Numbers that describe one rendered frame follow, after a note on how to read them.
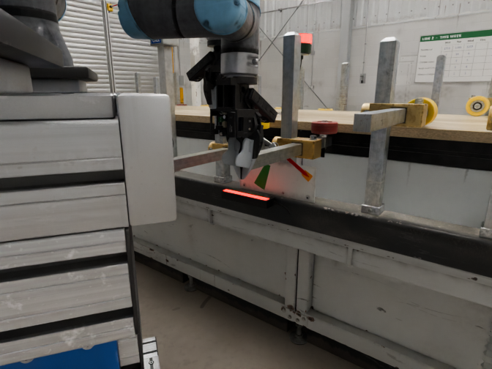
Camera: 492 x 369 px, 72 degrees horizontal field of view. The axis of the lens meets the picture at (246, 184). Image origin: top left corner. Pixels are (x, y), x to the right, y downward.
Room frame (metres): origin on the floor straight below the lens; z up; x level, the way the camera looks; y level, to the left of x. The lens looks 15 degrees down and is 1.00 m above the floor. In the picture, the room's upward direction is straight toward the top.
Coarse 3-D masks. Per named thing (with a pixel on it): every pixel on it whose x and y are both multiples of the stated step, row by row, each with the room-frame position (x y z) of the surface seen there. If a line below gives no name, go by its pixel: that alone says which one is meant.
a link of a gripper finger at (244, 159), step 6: (246, 138) 0.69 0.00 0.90; (246, 144) 0.69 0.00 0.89; (252, 144) 0.70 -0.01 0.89; (246, 150) 0.69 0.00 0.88; (252, 150) 0.70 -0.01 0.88; (240, 156) 0.68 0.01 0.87; (246, 156) 0.69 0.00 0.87; (252, 156) 0.70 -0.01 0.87; (240, 162) 0.68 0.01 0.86; (246, 162) 0.70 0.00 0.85; (252, 162) 0.70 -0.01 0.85; (246, 168) 0.71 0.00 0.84; (246, 174) 0.71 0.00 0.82
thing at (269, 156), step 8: (328, 136) 1.06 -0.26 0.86; (288, 144) 0.89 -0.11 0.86; (296, 144) 0.89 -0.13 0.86; (328, 144) 1.04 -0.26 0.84; (264, 152) 0.77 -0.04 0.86; (272, 152) 0.79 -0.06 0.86; (280, 152) 0.82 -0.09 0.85; (288, 152) 0.85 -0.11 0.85; (296, 152) 0.88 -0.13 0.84; (256, 160) 0.74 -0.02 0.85; (264, 160) 0.76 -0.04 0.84; (272, 160) 0.79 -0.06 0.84; (280, 160) 0.82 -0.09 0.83
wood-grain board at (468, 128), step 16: (176, 112) 1.67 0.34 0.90; (192, 112) 1.67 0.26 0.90; (208, 112) 1.67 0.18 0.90; (304, 112) 1.67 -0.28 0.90; (320, 112) 1.67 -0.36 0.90; (336, 112) 1.67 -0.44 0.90; (352, 112) 1.67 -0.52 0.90; (304, 128) 1.14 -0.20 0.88; (352, 128) 1.04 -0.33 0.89; (400, 128) 0.96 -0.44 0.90; (416, 128) 0.94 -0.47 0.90; (432, 128) 0.92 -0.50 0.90; (448, 128) 0.92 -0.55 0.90; (464, 128) 0.92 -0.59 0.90; (480, 128) 0.92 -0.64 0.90
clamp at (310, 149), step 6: (276, 138) 0.97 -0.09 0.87; (282, 138) 0.94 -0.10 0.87; (288, 138) 0.93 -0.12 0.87; (294, 138) 0.93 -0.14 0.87; (300, 138) 0.93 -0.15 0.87; (306, 138) 0.93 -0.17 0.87; (282, 144) 0.94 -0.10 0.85; (306, 144) 0.90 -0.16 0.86; (312, 144) 0.89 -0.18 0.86; (318, 144) 0.91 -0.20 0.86; (306, 150) 0.90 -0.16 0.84; (312, 150) 0.89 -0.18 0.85; (318, 150) 0.91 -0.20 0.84; (300, 156) 0.91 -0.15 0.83; (306, 156) 0.90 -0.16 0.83; (312, 156) 0.89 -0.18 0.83; (318, 156) 0.91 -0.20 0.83
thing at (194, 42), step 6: (192, 42) 2.51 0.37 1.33; (198, 42) 2.53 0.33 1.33; (192, 48) 2.51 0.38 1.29; (198, 48) 2.53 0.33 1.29; (192, 54) 2.51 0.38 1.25; (198, 54) 2.53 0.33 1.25; (192, 60) 2.52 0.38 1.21; (198, 60) 2.53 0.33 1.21; (192, 66) 2.52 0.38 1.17; (192, 84) 2.52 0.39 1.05; (198, 84) 2.52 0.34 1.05; (192, 90) 2.52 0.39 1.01; (198, 90) 2.52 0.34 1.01; (192, 96) 2.52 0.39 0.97; (198, 96) 2.52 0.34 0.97; (192, 102) 2.53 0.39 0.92; (198, 102) 2.52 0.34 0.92
